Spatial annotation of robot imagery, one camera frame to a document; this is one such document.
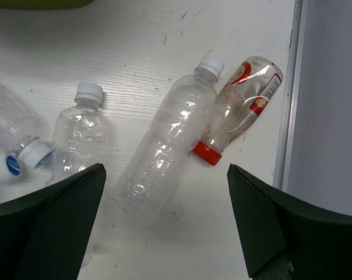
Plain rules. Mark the olive green mesh bin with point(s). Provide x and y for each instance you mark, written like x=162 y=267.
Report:
x=43 y=4

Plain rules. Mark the tall clear plastic bottle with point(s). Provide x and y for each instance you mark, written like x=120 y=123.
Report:
x=183 y=116

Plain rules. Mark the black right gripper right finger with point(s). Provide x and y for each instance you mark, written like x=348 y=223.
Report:
x=283 y=237

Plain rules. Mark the clear bottle blue-white cap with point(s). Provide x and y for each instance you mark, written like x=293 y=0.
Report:
x=17 y=135

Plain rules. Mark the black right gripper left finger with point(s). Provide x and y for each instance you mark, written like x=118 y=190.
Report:
x=44 y=235

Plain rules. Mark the clear bottle blue logo cap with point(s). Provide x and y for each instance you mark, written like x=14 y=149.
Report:
x=10 y=169

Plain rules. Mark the red-capped clear plastic bottle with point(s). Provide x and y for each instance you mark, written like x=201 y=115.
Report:
x=239 y=105

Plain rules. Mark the small clear white-capped bottle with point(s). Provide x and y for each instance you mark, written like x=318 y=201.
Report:
x=81 y=136

